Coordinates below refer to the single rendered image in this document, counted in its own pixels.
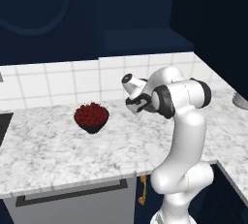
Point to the navy tall cabinet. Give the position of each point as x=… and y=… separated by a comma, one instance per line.
x=223, y=24

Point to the grey bowl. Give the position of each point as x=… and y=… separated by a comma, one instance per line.
x=241, y=101

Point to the grey wall socket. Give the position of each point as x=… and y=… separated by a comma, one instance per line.
x=1, y=77

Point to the navy base cabinet door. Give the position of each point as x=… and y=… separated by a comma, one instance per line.
x=147, y=211

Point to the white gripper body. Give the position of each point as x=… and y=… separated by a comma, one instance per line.
x=134, y=105

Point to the navy corner base cabinet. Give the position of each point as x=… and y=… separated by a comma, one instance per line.
x=226, y=205

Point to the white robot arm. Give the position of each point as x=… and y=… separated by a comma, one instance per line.
x=189, y=137

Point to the grey dishwasher front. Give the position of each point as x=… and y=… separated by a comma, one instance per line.
x=80, y=210

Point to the black hob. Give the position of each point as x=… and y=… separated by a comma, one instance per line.
x=4, y=126

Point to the black bowl of red berries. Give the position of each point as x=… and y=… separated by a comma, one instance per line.
x=91, y=115

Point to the navy arched wall cabinet door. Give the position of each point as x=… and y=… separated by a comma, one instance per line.
x=45, y=17

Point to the navy open wall cabinet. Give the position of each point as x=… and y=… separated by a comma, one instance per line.
x=142, y=40

